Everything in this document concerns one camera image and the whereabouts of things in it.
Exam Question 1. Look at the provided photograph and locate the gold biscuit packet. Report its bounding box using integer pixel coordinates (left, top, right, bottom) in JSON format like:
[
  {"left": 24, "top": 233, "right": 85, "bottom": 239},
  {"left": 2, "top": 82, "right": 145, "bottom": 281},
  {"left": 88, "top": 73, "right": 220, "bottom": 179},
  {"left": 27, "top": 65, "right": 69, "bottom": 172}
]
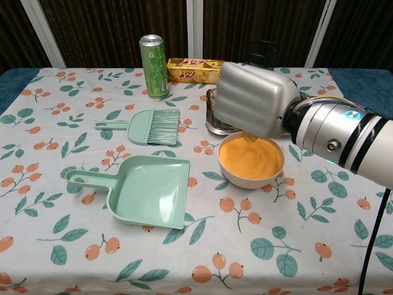
[{"left": 166, "top": 57, "right": 225, "bottom": 85}]

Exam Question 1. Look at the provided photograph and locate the black mesh pen cup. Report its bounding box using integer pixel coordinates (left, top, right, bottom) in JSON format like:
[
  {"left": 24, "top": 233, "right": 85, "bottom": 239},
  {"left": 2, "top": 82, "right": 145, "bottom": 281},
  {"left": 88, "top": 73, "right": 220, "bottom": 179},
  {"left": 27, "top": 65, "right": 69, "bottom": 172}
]
[{"left": 245, "top": 40, "right": 279, "bottom": 73}]

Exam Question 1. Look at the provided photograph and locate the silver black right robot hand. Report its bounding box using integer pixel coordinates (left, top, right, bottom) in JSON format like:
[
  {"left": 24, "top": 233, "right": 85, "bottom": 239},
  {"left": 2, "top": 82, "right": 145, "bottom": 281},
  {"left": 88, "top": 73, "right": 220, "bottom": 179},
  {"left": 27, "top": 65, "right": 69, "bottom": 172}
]
[{"left": 213, "top": 61, "right": 303, "bottom": 139}]

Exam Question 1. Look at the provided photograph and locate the beige bowl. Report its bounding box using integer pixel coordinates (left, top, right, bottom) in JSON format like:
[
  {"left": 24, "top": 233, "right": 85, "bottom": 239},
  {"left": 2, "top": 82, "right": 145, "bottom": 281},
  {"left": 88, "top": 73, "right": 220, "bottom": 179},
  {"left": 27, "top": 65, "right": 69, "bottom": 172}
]
[{"left": 217, "top": 131, "right": 286, "bottom": 189}]

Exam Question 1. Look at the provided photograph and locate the floral printed tablecloth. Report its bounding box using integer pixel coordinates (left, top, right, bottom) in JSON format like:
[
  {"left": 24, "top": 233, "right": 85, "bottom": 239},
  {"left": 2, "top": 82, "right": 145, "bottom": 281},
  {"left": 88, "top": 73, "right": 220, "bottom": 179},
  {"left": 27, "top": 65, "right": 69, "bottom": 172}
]
[{"left": 0, "top": 66, "right": 393, "bottom": 295}]

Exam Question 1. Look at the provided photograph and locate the green drink can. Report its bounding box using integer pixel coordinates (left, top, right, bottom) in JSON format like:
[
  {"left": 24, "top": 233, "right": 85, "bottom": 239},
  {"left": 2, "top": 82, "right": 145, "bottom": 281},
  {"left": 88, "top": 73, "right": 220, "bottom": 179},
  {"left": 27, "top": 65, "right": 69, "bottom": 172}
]
[{"left": 139, "top": 34, "right": 171, "bottom": 100}]

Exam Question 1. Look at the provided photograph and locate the mint green hand brush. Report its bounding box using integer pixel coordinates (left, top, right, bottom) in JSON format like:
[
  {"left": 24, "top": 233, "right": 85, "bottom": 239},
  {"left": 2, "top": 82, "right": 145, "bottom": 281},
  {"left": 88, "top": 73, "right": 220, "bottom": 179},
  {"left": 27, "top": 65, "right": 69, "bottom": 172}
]
[{"left": 94, "top": 108, "right": 181, "bottom": 146}]

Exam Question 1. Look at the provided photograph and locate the white partition frame post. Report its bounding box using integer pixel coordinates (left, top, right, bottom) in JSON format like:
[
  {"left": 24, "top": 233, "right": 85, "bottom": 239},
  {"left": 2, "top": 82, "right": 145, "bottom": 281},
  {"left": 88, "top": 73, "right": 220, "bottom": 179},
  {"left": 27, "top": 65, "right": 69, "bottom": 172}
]
[
  {"left": 187, "top": 0, "right": 204, "bottom": 61},
  {"left": 23, "top": 0, "right": 67, "bottom": 69},
  {"left": 305, "top": 0, "right": 335, "bottom": 69}
]

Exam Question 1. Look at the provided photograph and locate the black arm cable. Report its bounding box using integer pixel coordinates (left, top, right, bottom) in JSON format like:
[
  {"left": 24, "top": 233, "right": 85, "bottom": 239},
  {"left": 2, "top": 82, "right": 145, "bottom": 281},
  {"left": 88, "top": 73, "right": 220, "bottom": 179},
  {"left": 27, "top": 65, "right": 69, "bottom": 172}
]
[{"left": 357, "top": 186, "right": 388, "bottom": 295}]

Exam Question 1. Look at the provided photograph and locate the mint green dustpan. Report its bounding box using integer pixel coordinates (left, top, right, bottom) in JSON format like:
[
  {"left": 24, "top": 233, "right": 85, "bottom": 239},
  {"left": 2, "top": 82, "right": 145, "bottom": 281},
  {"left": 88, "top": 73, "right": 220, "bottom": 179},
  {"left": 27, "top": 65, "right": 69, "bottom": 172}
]
[{"left": 64, "top": 154, "right": 191, "bottom": 230}]

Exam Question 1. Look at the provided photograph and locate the stainless steel tray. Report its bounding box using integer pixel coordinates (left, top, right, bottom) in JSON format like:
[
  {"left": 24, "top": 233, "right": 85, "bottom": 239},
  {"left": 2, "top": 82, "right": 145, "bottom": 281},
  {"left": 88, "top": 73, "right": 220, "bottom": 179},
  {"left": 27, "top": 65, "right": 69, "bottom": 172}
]
[{"left": 204, "top": 87, "right": 311, "bottom": 136}]

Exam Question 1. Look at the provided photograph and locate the clear plastic spoon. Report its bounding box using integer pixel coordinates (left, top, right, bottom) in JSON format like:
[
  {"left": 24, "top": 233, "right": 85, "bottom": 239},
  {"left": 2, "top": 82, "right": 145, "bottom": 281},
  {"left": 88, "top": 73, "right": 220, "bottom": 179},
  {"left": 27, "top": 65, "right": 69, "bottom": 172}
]
[{"left": 240, "top": 131, "right": 259, "bottom": 144}]

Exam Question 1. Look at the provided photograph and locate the dark ribbed partition screen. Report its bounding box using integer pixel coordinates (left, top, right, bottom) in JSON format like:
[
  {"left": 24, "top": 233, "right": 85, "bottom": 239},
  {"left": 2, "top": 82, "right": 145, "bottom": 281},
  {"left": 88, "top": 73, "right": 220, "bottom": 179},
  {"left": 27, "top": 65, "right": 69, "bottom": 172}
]
[{"left": 0, "top": 0, "right": 393, "bottom": 76}]

